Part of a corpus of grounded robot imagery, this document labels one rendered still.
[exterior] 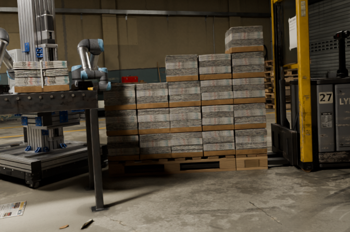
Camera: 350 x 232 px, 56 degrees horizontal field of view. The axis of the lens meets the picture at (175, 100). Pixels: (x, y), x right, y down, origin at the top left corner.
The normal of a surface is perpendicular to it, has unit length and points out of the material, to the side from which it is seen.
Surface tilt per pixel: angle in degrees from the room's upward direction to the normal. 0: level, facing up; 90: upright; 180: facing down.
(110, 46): 90
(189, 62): 90
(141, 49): 90
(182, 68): 90
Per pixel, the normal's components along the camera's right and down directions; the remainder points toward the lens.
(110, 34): 0.33, 0.04
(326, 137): 0.00, 0.05
